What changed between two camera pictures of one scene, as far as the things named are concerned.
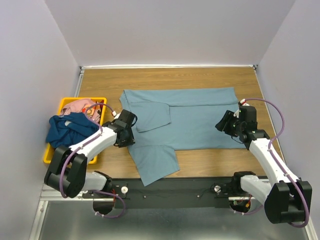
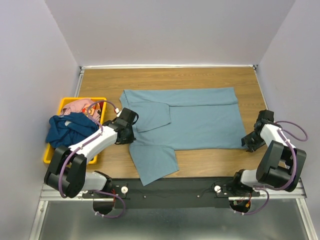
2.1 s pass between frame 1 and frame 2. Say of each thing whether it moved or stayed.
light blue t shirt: stayed
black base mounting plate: stayed
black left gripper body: stayed
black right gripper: moved
